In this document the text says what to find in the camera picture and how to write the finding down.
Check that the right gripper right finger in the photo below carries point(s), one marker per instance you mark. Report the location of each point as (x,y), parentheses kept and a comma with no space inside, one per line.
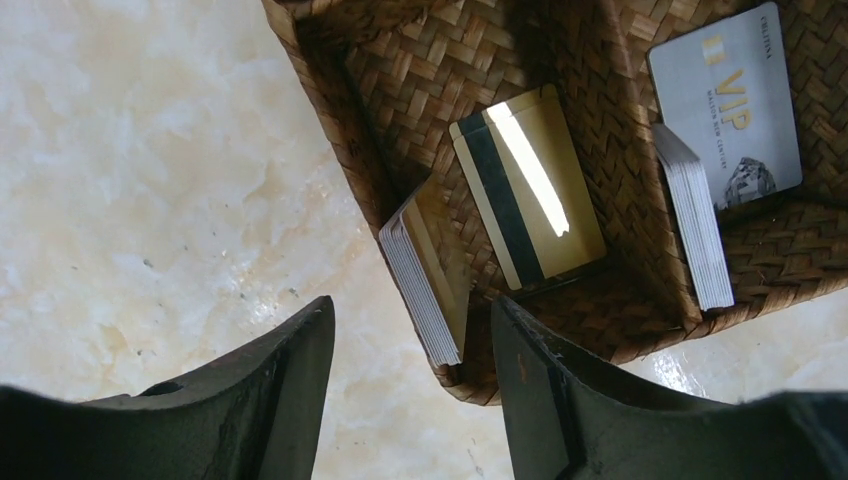
(570,414)

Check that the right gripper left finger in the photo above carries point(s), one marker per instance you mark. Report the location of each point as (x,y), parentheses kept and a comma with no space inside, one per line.
(253,413)

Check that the gold card stack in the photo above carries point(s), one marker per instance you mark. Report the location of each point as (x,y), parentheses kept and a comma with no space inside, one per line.
(428,262)

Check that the silver card stack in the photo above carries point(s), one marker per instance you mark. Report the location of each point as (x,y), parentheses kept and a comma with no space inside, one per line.
(696,218)

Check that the silver VIP card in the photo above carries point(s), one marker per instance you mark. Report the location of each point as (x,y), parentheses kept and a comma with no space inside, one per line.
(724,91)

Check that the woven wicker divided basket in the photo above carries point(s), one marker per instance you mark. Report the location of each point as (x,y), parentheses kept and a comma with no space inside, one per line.
(634,174)

